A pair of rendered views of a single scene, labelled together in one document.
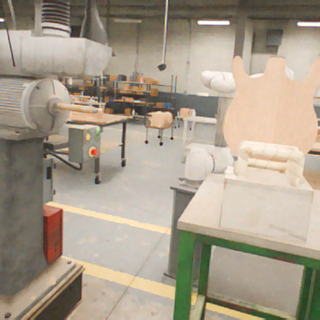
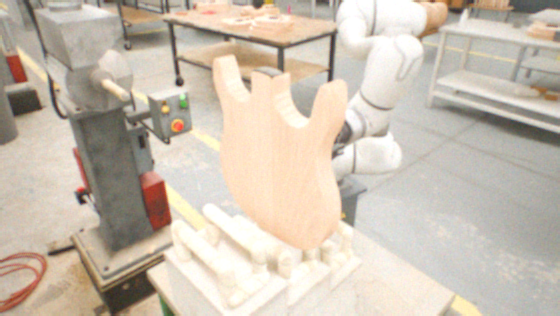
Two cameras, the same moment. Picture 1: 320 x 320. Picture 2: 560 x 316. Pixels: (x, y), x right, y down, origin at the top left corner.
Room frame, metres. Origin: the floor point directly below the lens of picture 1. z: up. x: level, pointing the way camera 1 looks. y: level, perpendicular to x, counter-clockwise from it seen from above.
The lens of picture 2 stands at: (0.39, -0.69, 1.74)
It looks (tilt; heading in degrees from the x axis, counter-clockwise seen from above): 31 degrees down; 35
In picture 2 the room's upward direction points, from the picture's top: straight up
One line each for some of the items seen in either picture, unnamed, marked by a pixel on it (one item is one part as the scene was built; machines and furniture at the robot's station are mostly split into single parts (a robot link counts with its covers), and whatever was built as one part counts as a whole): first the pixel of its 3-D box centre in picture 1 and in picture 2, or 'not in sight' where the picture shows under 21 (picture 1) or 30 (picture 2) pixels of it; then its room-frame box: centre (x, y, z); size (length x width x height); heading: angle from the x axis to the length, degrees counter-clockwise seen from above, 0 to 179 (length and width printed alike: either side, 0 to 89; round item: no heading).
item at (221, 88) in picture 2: (241, 68); (230, 77); (0.98, -0.16, 1.47); 0.07 x 0.04 x 0.09; 79
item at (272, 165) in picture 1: (263, 164); (260, 238); (0.91, -0.28, 1.12); 0.20 x 0.03 x 0.03; 79
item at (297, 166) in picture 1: (297, 171); (227, 287); (0.74, -0.33, 1.15); 0.03 x 0.03 x 0.09
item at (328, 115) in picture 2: (312, 70); (322, 107); (0.93, -0.42, 1.48); 0.07 x 0.04 x 0.10; 79
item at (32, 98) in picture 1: (22, 102); (88, 69); (1.20, 0.85, 1.25); 0.41 x 0.27 x 0.26; 76
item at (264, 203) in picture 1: (262, 201); (225, 293); (0.80, -0.26, 1.02); 0.27 x 0.15 x 0.17; 80
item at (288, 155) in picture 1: (271, 152); (200, 247); (0.76, -0.25, 1.20); 0.20 x 0.03 x 0.03; 79
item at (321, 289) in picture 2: not in sight; (273, 269); (0.95, -0.29, 0.98); 0.27 x 0.16 x 0.09; 80
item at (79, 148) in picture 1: (72, 147); (159, 115); (1.41, 0.71, 0.99); 0.24 x 0.21 x 0.26; 76
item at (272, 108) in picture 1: (270, 110); (272, 159); (0.95, -0.29, 1.32); 0.35 x 0.04 x 0.40; 79
